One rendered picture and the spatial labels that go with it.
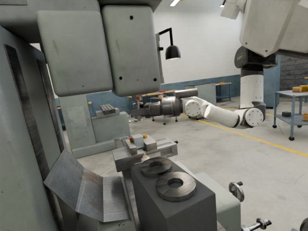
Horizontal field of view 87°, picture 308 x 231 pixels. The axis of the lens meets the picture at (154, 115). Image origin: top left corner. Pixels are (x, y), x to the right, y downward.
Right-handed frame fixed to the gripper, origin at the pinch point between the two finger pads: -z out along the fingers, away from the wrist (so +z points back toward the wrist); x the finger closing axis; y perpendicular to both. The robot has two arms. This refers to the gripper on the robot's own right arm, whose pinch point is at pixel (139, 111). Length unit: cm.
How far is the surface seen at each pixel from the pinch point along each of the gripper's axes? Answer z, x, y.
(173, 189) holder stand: 12.1, 41.2, 10.6
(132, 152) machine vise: -7.5, -5.0, 22.0
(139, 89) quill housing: 3.0, 9.4, -9.8
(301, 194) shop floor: 144, -88, 125
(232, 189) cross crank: 48, -22, 61
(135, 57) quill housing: 3.6, 9.4, -21.4
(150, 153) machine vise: 1.1, -8.8, 24.9
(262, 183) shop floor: 117, -110, 125
